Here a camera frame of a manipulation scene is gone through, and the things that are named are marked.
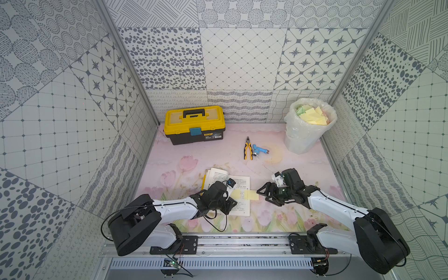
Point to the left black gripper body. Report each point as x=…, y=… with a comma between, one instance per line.
x=227, y=202

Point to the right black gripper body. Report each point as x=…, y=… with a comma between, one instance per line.
x=283, y=193

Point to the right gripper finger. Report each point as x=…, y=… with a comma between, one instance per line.
x=265, y=190
x=273, y=200

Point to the yellow sticky note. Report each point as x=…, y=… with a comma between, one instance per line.
x=238, y=194
x=251, y=195

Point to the yellow children's book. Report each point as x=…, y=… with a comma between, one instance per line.
x=237, y=188

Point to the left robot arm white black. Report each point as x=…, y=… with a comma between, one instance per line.
x=150, y=222

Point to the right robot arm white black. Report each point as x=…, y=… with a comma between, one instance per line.
x=370, y=235

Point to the discarded sticky notes pile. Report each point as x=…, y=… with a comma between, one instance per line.
x=312, y=115

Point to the right controller board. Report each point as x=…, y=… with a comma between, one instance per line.
x=320, y=266

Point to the controller board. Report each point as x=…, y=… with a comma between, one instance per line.
x=320, y=266
x=170, y=268

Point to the white trash bin with bag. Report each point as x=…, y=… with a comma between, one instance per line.
x=300, y=137

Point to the left controller board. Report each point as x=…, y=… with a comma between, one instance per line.
x=170, y=268

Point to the yellow black toolbox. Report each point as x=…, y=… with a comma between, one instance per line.
x=190, y=125

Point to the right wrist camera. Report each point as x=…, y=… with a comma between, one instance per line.
x=278, y=179

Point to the aluminium mounting rail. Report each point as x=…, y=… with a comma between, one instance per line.
x=259, y=244

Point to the yellow handled pliers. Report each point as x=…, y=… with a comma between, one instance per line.
x=248, y=150

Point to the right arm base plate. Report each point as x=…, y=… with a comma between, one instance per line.
x=300, y=244

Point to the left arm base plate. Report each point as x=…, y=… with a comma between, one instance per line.
x=186, y=245

